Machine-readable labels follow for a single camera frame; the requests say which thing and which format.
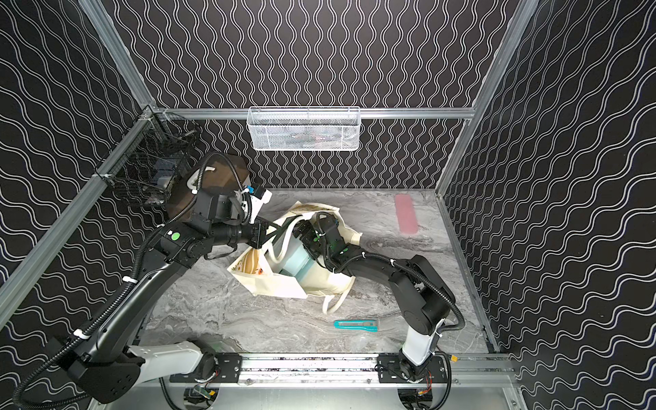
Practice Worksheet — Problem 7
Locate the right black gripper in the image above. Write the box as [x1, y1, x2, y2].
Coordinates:
[289, 219, 332, 261]

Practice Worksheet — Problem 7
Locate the cream canvas tote bag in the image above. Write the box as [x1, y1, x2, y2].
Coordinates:
[227, 202, 361, 314]

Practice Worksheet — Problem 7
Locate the pink pencil case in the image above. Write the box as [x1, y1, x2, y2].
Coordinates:
[395, 194, 419, 235]

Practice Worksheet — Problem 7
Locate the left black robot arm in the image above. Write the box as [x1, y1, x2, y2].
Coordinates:
[12, 151, 271, 409]

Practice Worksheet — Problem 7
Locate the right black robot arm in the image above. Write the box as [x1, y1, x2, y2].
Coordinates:
[292, 211, 466, 382]

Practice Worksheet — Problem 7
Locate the teal white book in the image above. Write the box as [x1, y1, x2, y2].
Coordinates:
[265, 236, 326, 284]

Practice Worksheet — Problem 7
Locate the brown lidded storage box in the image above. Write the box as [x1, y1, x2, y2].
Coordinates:
[166, 155, 251, 219]

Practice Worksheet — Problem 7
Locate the teal utility knife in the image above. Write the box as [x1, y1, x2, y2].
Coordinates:
[333, 319, 379, 332]

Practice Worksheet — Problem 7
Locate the white wire mesh basket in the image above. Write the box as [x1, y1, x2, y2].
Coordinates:
[246, 106, 361, 151]

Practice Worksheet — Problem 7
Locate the black wire basket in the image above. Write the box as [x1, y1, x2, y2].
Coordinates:
[101, 113, 202, 208]

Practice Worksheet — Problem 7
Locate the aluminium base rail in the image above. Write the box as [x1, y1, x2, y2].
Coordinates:
[101, 352, 519, 385]

